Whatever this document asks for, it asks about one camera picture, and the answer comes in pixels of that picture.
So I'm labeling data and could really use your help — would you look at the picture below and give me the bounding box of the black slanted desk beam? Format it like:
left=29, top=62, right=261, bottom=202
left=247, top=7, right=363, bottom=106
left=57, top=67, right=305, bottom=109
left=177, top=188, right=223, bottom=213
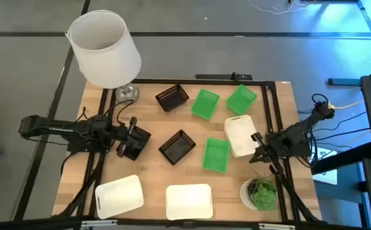
left=311, top=142, right=371, bottom=176

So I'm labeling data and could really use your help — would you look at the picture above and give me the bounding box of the white shade glass table lamp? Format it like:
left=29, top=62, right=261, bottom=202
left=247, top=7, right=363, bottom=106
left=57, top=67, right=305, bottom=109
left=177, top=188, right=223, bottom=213
left=65, top=9, right=143, bottom=105

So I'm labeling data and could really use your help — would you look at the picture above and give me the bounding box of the pale yellow power cable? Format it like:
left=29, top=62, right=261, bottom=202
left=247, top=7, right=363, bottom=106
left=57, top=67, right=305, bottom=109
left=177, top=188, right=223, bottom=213
left=331, top=100, right=365, bottom=110

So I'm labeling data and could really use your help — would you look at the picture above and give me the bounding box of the black power cable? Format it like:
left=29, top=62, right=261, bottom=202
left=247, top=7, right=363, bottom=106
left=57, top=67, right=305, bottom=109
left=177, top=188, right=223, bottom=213
left=313, top=111, right=368, bottom=132
left=314, top=127, right=371, bottom=141

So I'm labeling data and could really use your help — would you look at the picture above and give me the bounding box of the silver metal bracket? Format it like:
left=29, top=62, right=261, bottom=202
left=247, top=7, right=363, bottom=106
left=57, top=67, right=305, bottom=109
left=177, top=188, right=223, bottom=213
left=258, top=222, right=297, bottom=230
left=81, top=219, right=118, bottom=228

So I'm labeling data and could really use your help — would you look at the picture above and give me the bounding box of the white plastic storage bin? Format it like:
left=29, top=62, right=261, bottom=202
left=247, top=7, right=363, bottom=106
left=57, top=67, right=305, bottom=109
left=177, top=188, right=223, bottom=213
left=165, top=183, right=214, bottom=221
left=95, top=174, right=145, bottom=220
left=223, top=114, right=260, bottom=159

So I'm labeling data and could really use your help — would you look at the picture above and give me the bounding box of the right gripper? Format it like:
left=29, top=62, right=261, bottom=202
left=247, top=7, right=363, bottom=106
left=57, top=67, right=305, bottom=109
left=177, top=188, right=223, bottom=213
left=248, top=132, right=278, bottom=173

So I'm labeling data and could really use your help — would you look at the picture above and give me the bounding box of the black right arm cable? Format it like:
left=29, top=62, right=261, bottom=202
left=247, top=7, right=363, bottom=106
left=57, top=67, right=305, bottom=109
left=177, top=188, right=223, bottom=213
left=311, top=93, right=330, bottom=107

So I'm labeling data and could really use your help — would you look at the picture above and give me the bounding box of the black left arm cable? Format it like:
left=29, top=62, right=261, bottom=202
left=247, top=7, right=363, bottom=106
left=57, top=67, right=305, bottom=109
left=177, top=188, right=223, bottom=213
left=102, top=99, right=136, bottom=126

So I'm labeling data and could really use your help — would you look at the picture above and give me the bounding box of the green succulent in white pot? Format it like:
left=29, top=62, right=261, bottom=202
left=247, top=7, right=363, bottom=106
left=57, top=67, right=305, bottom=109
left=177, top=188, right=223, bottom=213
left=239, top=174, right=278, bottom=211

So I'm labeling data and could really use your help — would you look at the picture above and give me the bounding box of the black aluminium table frame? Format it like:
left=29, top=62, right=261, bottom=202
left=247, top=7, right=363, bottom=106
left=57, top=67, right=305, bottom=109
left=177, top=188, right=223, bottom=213
left=52, top=78, right=322, bottom=224

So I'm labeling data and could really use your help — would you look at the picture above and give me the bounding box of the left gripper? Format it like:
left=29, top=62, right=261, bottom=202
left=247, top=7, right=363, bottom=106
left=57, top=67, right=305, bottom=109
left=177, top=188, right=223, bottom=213
left=108, top=116, right=145, bottom=158

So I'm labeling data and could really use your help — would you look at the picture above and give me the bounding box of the thin white wire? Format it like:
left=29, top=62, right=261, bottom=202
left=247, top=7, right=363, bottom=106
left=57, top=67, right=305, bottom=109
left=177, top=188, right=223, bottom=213
left=248, top=0, right=317, bottom=15

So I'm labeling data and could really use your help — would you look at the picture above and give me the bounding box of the white printed sheet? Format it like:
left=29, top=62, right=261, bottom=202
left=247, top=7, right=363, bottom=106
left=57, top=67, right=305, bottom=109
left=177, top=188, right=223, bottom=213
left=313, top=148, right=338, bottom=186

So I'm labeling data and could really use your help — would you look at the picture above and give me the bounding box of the black crossbar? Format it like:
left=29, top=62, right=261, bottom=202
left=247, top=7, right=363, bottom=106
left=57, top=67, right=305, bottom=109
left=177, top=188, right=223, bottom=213
left=0, top=215, right=371, bottom=230

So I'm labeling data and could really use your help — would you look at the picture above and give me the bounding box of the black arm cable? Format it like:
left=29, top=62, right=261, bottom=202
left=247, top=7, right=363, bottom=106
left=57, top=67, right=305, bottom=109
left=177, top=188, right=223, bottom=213
left=102, top=99, right=136, bottom=126
left=311, top=93, right=330, bottom=107

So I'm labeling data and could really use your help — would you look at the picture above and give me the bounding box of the black mesh plastic basket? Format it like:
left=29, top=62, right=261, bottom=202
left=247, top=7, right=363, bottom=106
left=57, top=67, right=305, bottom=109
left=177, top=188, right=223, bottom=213
left=116, top=125, right=152, bottom=162
left=155, top=83, right=190, bottom=113
left=158, top=129, right=197, bottom=166

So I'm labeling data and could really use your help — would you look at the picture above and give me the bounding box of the green mesh plastic basket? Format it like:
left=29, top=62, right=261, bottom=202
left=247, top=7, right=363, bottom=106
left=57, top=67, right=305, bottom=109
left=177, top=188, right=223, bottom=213
left=191, top=89, right=221, bottom=121
left=202, top=137, right=231, bottom=174
left=226, top=84, right=258, bottom=116

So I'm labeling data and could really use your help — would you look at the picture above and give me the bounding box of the black flat mounting bracket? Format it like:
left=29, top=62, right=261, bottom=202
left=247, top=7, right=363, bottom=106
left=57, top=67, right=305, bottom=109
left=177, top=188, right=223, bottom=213
left=194, top=72, right=253, bottom=81

